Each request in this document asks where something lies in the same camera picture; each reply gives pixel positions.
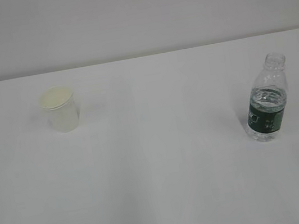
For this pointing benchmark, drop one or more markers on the white paper cup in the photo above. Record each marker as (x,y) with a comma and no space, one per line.
(59,106)

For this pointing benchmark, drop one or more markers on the clear water bottle green label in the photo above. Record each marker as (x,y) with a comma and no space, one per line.
(268,99)

